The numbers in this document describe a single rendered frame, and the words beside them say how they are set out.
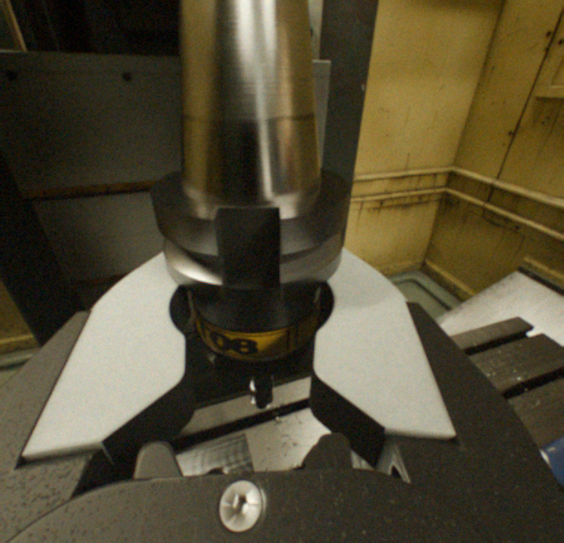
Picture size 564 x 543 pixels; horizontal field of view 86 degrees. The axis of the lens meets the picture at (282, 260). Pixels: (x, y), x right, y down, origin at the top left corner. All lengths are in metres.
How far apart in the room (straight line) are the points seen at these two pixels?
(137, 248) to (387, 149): 0.89
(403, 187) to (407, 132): 0.20
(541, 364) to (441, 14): 0.97
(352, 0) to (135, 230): 0.52
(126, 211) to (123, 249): 0.07
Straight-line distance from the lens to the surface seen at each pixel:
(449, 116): 1.32
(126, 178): 0.54
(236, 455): 0.45
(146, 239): 0.58
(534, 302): 1.19
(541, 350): 0.88
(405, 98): 1.18
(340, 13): 0.64
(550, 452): 0.24
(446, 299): 1.42
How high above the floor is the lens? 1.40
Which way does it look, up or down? 32 degrees down
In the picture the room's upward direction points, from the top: 1 degrees clockwise
